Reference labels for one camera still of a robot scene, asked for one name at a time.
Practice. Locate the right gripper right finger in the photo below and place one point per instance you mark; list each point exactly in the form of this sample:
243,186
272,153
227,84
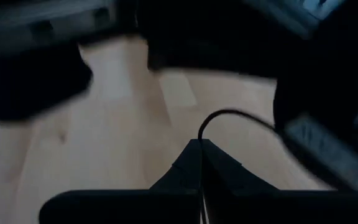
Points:
225,174

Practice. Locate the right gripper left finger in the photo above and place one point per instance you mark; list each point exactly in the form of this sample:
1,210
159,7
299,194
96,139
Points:
185,174

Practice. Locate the black work glove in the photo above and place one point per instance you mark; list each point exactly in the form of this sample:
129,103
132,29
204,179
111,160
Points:
26,87

